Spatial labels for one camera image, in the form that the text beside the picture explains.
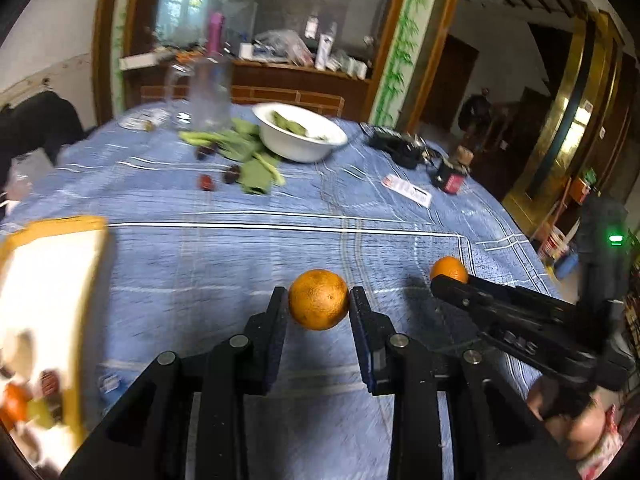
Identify green grape fruit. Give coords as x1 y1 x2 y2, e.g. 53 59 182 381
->
27 398 58 430

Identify orange tangerine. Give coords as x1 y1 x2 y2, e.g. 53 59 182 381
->
430 256 469 283
288 269 348 332

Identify orange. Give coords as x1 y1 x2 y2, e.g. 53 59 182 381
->
1 382 32 431

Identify person's hand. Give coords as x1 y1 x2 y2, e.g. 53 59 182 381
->
526 376 605 462

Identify blue plaid tablecloth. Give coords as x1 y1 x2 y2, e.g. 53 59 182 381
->
1 120 558 479

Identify white tray with yellow rim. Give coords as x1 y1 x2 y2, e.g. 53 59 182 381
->
1 216 108 474

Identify dark red jar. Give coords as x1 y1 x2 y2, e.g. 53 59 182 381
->
434 145 474 195

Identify white paper card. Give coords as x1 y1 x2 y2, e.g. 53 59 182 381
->
382 174 432 209

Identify red date by vegetables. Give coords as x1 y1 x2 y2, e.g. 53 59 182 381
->
198 174 216 192

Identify dark date by vegetables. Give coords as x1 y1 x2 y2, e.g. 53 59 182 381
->
224 165 241 184

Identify dark date near pitcher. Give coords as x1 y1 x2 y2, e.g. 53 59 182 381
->
196 143 218 160

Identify green leafy vegetables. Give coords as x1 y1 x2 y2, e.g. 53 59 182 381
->
179 118 286 195

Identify clear plastic bag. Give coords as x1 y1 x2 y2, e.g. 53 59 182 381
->
1 148 54 206

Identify round white plate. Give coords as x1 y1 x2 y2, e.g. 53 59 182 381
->
118 107 169 131

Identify white ceramic bowl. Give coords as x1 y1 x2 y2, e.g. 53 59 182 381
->
252 102 348 164

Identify clear glass pitcher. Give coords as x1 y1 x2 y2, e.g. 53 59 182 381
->
164 53 232 132

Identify black leather sofa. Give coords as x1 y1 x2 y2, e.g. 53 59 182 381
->
0 91 87 188

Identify wooden sideboard cabinet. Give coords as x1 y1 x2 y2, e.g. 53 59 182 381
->
124 60 371 122

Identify purple thermos bottle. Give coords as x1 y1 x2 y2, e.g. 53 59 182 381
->
206 12 224 55

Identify black cables bundle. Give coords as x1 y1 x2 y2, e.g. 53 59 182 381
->
359 122 442 170

